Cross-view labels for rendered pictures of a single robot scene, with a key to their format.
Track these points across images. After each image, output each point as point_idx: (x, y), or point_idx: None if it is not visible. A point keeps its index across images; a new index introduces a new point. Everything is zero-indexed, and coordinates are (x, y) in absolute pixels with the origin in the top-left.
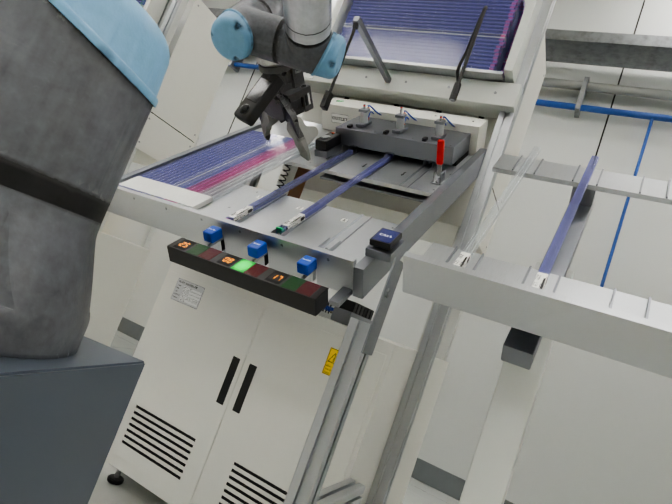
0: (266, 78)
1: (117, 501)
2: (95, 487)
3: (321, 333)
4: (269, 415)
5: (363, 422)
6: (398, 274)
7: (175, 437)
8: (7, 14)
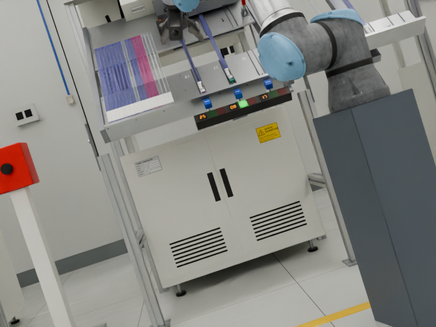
0: (174, 10)
1: (202, 292)
2: (183, 298)
3: (245, 126)
4: (250, 183)
5: (295, 148)
6: None
7: (207, 236)
8: (355, 29)
